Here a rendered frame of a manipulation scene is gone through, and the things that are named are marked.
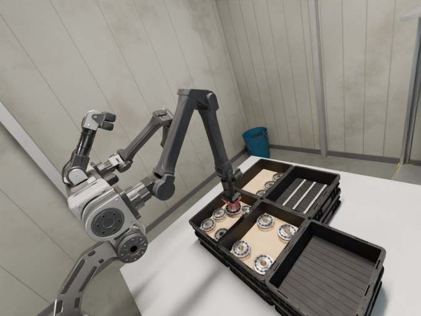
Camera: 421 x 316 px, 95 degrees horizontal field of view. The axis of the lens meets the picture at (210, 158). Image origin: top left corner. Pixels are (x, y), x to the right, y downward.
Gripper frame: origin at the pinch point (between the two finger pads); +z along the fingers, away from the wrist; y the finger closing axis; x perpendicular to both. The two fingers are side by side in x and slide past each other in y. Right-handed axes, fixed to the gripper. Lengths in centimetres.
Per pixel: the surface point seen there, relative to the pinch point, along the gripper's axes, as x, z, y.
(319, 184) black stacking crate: -56, 16, -25
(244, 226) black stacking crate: -0.1, 14.0, -5.3
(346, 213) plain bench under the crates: -50, 28, -44
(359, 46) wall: -216, -43, -6
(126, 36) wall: -66, -113, 183
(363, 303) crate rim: 8, 5, -62
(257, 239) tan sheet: 0.3, 18.7, -13.4
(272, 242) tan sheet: -2.2, 18.0, -21.4
